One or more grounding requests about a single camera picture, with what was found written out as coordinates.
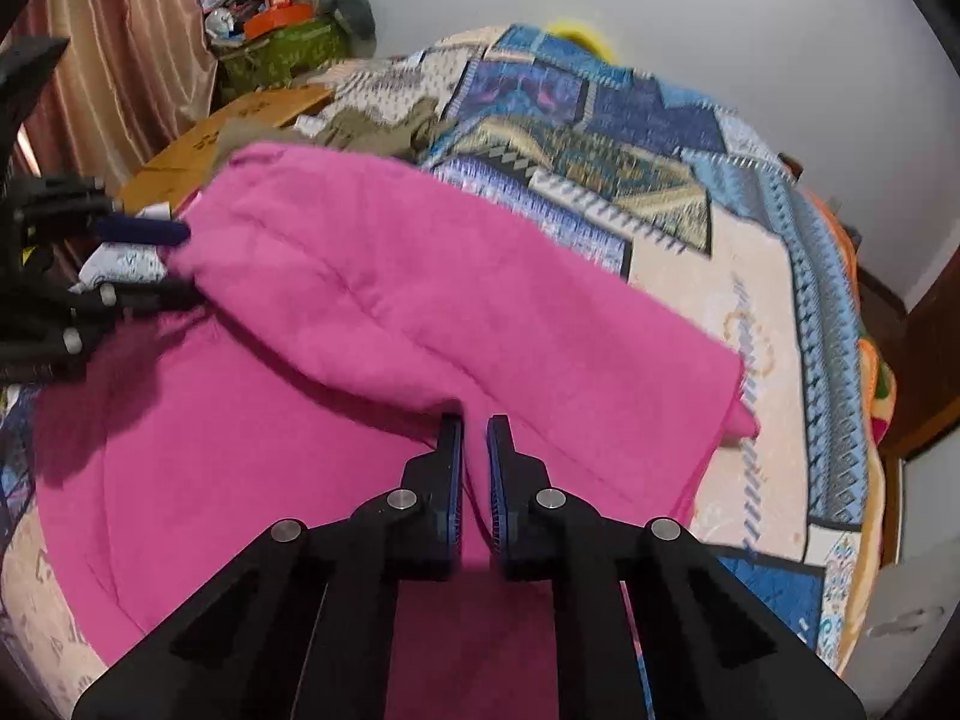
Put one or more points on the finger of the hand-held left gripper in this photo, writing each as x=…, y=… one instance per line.
x=142, y=298
x=146, y=229

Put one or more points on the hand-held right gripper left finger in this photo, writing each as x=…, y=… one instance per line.
x=452, y=495

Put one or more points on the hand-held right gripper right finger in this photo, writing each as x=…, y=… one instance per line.
x=496, y=495

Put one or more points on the pink pants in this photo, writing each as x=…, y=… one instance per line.
x=360, y=300

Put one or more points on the brown striped curtain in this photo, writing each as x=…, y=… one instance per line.
x=112, y=37

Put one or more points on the brown cardboard box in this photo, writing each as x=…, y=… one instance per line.
x=225, y=116

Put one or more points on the green patterned storage box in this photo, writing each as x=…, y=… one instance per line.
x=281, y=52

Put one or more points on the orange box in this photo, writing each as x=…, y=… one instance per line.
x=279, y=19

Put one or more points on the olive green cloth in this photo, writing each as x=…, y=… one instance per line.
x=375, y=131

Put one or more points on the patchwork patterned blanket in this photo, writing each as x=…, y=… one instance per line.
x=660, y=187

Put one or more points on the white cabinet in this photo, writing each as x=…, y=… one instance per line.
x=915, y=540

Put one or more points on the dark wooden furniture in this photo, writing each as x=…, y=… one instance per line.
x=930, y=360

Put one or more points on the yellow round object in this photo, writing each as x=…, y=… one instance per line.
x=581, y=36

